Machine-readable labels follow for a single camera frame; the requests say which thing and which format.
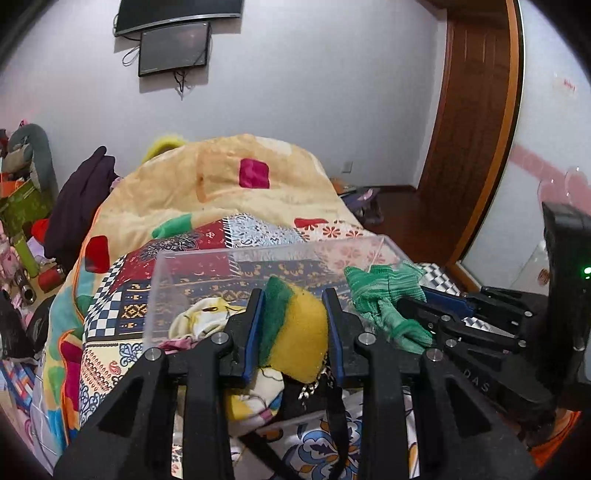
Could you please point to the red cylinder can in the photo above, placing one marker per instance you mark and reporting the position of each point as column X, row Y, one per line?
column 51, row 278

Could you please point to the black knitted pouch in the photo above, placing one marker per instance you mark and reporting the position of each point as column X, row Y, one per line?
column 310, row 436

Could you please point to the clear plastic storage box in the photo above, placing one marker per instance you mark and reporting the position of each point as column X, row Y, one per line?
column 181, row 279

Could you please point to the white heart wardrobe door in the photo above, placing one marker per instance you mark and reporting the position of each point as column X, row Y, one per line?
column 549, row 158

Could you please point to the grey backpack on floor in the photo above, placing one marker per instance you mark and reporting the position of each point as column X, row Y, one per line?
column 363, row 203

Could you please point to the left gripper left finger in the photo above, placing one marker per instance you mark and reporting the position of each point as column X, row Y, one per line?
column 129, row 436

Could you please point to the dark purple garment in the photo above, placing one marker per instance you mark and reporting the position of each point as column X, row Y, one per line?
column 75, row 207

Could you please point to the green cardboard box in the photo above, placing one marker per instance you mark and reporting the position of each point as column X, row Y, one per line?
column 25, row 204

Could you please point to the green knitted cloth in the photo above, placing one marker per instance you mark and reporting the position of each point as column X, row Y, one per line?
column 375, row 294

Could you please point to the green bottle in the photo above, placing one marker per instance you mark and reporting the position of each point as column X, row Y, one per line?
column 26, row 258

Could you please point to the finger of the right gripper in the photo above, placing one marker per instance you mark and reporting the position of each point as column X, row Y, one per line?
column 448, row 303
column 444, row 325

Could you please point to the brown wooden door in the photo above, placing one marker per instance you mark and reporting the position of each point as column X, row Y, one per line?
column 471, row 133

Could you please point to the small wall monitor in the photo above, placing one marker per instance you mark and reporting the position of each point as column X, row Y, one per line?
column 174, row 48

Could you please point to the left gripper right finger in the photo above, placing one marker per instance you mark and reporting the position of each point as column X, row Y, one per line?
column 459, row 434

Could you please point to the large wall television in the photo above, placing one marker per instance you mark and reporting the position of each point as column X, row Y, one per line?
column 138, row 15

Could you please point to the grey plush toy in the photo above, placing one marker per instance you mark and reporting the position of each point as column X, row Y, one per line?
column 29, row 154

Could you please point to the white wall socket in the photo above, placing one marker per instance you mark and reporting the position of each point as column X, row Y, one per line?
column 347, row 167

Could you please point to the pink rabbit figurine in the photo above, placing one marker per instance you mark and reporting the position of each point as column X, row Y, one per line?
column 10, row 264

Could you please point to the beige fleece blanket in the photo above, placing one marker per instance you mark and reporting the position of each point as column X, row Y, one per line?
column 199, row 182

